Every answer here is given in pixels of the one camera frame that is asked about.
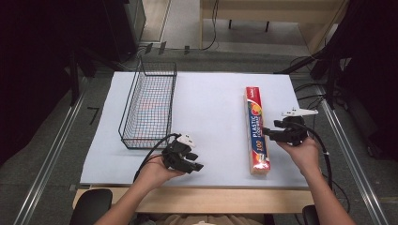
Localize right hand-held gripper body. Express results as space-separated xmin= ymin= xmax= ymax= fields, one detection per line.
xmin=279 ymin=107 xmax=320 ymax=147

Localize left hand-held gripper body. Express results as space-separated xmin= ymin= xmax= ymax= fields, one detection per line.
xmin=161 ymin=133 xmax=197 ymax=172

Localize red plastic wrap box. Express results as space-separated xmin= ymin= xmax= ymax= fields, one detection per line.
xmin=243 ymin=86 xmax=272 ymax=176

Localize person's right hand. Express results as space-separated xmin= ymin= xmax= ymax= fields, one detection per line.
xmin=276 ymin=136 xmax=322 ymax=178

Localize person's left hand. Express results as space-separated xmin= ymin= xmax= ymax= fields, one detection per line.
xmin=133 ymin=154 xmax=186 ymax=192

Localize black metal stand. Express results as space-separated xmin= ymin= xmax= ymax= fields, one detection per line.
xmin=66 ymin=46 xmax=126 ymax=107
xmin=274 ymin=43 xmax=348 ymax=111

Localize black chair armrest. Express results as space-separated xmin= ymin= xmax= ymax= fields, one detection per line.
xmin=301 ymin=204 xmax=321 ymax=225
xmin=69 ymin=188 xmax=114 ymax=225

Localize black curtain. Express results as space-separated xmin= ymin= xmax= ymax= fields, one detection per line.
xmin=325 ymin=0 xmax=398 ymax=161
xmin=0 ymin=0 xmax=109 ymax=167

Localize light wooden bench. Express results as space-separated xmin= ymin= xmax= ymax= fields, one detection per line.
xmin=200 ymin=0 xmax=349 ymax=54

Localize black cabinet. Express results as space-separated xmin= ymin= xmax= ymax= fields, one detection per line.
xmin=102 ymin=0 xmax=147 ymax=64

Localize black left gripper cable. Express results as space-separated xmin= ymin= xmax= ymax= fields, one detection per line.
xmin=132 ymin=132 xmax=182 ymax=184

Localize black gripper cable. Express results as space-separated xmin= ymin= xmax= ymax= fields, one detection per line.
xmin=132 ymin=132 xmax=182 ymax=184
xmin=289 ymin=121 xmax=334 ymax=191

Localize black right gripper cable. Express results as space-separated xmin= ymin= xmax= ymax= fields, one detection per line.
xmin=289 ymin=121 xmax=334 ymax=191

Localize black floor cables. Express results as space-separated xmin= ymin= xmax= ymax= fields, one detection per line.
xmin=289 ymin=55 xmax=328 ymax=111

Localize black wire basket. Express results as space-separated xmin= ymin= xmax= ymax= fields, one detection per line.
xmin=117 ymin=60 xmax=178 ymax=150

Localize black hanging cable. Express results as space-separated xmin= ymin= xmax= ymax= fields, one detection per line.
xmin=201 ymin=0 xmax=220 ymax=52

